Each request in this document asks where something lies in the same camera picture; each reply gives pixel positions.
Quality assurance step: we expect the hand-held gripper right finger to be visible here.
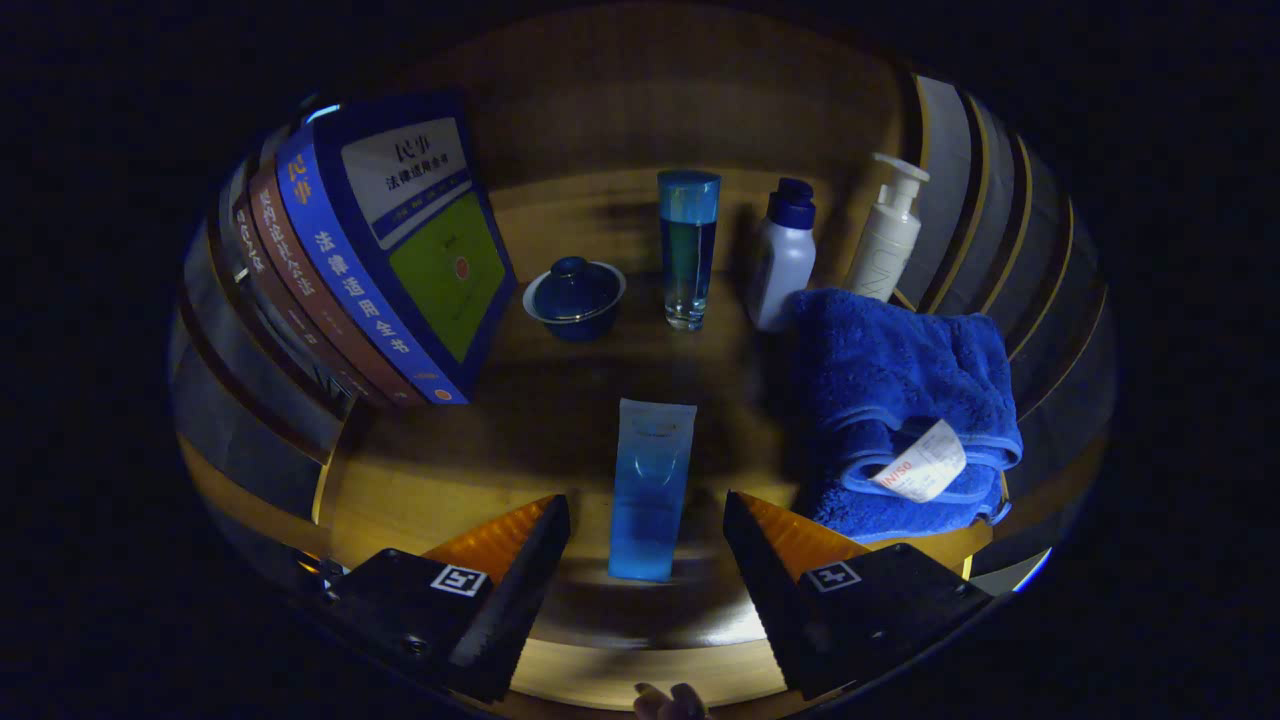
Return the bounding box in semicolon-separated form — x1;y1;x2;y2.
722;490;996;701

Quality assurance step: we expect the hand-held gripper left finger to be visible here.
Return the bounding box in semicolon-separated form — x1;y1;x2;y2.
320;493;573;703

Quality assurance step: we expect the blue squeeze tube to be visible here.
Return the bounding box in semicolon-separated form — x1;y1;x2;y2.
607;398;699;583

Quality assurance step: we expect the wooden countertop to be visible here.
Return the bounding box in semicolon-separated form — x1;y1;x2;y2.
180;165;1101;711

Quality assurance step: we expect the wooden cabinet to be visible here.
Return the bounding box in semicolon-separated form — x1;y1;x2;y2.
170;5;1111;716

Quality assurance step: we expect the folded blue towel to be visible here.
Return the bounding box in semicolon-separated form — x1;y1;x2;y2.
790;288;1024;546

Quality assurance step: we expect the blue lidded teacup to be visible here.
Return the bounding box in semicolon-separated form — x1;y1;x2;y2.
523;256;628;343

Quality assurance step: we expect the white bottle with blue cap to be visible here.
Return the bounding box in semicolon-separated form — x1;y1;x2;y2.
747;178;818;333

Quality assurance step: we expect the tall blue glass bottle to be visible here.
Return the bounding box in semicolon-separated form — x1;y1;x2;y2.
657;169;722;332

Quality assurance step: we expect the thick blue book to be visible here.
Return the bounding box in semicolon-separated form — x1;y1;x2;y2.
275;92;518;406

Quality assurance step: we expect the white pump bottle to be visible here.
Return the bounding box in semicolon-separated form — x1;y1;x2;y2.
843;152;931;303

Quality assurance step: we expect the reddish brown book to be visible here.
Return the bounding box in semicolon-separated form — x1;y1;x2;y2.
248;165;426;409

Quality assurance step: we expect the dark brown book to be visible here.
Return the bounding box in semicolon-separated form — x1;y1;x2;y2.
232;195;396;411

